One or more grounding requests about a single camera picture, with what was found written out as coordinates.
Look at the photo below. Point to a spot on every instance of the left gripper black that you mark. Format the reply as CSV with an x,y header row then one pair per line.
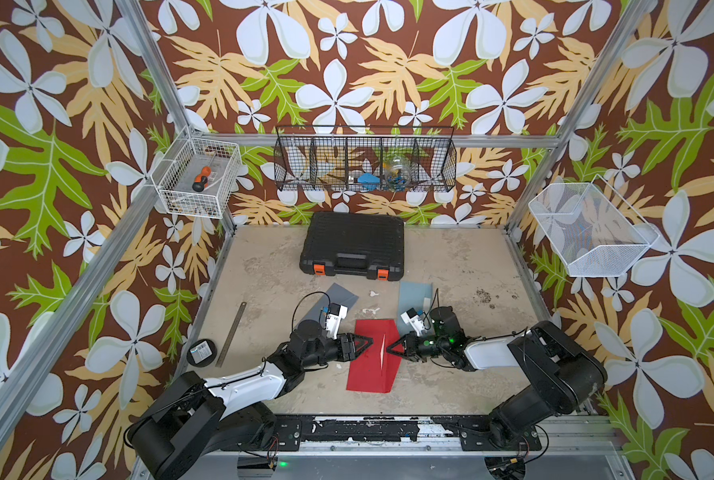
x,y
346,348

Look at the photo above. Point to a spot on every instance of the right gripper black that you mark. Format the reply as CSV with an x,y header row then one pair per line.
x,y
410,350

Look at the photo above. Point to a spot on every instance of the red envelope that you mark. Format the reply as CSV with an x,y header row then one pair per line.
x,y
375,370

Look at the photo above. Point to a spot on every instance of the grey envelope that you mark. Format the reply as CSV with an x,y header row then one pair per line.
x,y
336,293

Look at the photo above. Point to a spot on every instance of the light blue envelope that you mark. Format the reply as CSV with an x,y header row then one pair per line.
x,y
411,295

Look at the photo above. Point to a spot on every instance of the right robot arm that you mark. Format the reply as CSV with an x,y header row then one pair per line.
x,y
561,374

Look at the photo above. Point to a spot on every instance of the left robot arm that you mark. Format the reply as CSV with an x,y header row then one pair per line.
x,y
196,416

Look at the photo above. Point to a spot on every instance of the black tool case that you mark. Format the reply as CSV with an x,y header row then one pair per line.
x,y
370,246

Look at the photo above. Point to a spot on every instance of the metal ruler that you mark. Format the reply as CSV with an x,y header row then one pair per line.
x,y
230,335

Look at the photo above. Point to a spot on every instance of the black round tape measure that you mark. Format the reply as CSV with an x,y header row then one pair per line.
x,y
202,353

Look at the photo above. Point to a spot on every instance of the blue object in basket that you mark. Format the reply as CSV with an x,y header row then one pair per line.
x,y
368,182

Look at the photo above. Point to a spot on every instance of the clear jar in basket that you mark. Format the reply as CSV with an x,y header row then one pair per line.
x,y
397,172

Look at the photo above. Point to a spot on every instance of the orange black screwdriver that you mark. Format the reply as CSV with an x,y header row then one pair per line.
x,y
202,180

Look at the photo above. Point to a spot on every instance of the white mesh basket right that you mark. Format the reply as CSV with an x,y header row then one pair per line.
x,y
594,230

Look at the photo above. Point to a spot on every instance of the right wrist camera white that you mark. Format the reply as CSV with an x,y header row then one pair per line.
x,y
416,320

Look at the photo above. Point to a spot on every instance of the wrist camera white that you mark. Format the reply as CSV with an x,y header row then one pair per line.
x,y
416,320
335,314

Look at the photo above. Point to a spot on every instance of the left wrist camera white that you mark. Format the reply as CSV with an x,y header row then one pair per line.
x,y
335,314

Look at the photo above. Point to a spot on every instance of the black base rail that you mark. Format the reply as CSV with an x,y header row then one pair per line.
x,y
468,433

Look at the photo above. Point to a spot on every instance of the black wire basket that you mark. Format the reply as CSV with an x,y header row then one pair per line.
x,y
332,157

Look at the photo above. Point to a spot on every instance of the white wire basket left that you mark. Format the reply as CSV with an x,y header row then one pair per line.
x,y
196,175

